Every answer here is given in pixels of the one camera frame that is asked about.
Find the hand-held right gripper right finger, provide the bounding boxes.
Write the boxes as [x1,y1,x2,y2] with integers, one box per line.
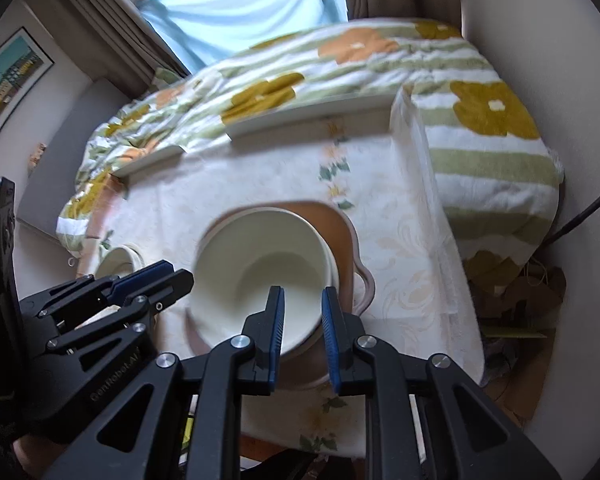
[321,286,563,480]

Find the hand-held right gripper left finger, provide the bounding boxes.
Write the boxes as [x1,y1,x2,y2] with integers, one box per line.
[40,285,287,480]

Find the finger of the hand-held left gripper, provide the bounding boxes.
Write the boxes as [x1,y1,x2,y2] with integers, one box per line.
[46,268,195,357]
[34,259,176,319]

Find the small white bowl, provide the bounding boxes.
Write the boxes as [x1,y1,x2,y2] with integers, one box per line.
[96,241,144,282]

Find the short white rectangular plate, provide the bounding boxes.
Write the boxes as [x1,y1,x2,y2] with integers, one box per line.
[110,145,188,179]

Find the white embroidered tablecloth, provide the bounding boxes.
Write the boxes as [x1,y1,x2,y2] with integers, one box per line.
[80,94,487,457]

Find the grey flat panel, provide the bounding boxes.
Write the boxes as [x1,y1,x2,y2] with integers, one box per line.
[16,76,132,227]

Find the green paper sheet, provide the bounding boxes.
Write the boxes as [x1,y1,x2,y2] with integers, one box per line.
[481,326,549,342]

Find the brown crumpled paper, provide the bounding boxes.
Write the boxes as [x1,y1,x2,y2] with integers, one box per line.
[466,249,567,413]

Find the long white rectangular plate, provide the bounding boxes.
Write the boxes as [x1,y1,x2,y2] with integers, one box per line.
[225,91,402,139]

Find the framed colourful picture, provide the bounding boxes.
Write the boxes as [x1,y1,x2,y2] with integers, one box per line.
[0,26,55,158]

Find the floral striped blanket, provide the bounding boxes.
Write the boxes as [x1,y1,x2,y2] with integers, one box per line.
[55,17,566,257]

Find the light blue cloth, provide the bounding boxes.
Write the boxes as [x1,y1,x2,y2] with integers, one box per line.
[137,0,352,74]

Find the thick black cable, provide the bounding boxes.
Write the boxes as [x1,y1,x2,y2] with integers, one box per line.
[544,174,600,242]

